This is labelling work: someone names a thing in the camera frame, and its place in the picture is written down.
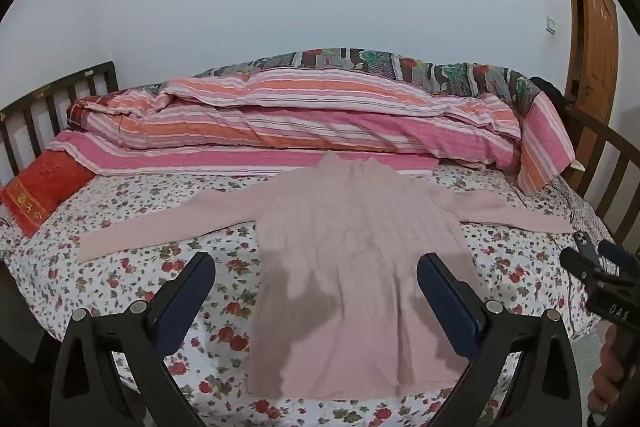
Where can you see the brown wooden door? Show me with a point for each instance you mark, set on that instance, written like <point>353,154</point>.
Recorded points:
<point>595,57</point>

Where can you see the red embroidered pillow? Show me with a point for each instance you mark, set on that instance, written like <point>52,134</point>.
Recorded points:
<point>40,192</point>

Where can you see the pink orange striped quilt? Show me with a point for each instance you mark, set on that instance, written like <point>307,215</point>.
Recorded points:
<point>300,117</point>

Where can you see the dark wooden headboard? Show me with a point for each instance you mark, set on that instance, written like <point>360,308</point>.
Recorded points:
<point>107,77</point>

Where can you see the floral patchwork quilt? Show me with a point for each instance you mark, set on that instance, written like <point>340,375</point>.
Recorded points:
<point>380,62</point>

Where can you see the pink ribbed knit sweater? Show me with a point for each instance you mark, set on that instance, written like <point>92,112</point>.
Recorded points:
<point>350,257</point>

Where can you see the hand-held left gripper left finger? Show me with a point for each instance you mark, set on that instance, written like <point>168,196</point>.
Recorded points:
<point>180,307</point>

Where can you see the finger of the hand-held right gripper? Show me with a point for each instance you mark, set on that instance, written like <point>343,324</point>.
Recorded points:
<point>575,263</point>
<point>616,253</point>

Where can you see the dark cloth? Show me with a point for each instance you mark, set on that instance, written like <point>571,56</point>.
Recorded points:
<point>547,87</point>

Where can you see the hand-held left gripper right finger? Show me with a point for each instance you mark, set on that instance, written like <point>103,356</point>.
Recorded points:
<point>445,302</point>

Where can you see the person's right hand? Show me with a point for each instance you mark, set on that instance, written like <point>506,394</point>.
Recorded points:
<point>602,377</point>

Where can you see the floral bed sheet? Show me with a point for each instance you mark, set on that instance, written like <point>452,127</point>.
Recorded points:
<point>150,202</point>

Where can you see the dark wooden footboard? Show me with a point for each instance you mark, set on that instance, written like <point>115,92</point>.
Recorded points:
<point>595,127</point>

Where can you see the white wall switch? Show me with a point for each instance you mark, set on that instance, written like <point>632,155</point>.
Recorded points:
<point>551,25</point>

